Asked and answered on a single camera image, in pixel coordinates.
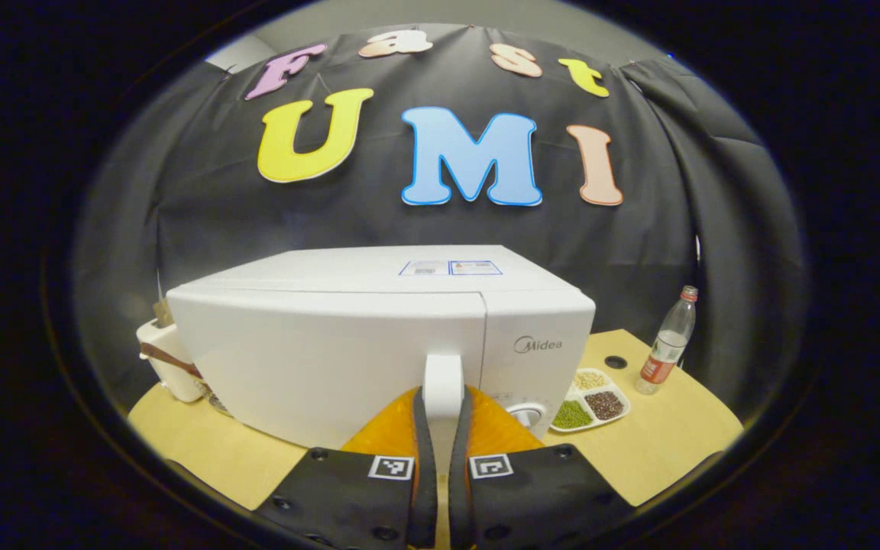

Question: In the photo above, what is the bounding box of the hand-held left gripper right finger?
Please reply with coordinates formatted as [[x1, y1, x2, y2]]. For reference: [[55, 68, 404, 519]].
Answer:
[[448, 386, 636, 550]]

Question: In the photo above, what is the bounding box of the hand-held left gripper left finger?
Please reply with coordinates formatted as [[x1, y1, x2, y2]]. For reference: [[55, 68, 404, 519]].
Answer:
[[253, 386, 438, 550]]

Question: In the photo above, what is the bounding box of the white microwave oven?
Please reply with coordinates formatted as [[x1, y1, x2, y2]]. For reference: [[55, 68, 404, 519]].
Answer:
[[167, 244, 597, 451]]

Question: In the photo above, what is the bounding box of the white divided dish of beans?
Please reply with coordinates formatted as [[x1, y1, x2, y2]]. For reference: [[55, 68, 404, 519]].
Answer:
[[549, 367, 632, 434]]

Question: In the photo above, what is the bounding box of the clear plastic bottle red label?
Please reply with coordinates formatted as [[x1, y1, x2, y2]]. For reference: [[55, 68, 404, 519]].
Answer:
[[635, 285, 699, 396]]

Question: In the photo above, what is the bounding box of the white toaster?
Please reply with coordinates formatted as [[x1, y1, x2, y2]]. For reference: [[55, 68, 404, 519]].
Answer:
[[136, 317, 208, 403]]

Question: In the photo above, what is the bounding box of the brown handled wire strainer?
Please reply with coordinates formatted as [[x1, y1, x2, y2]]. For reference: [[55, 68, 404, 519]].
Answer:
[[140, 342, 236, 418]]

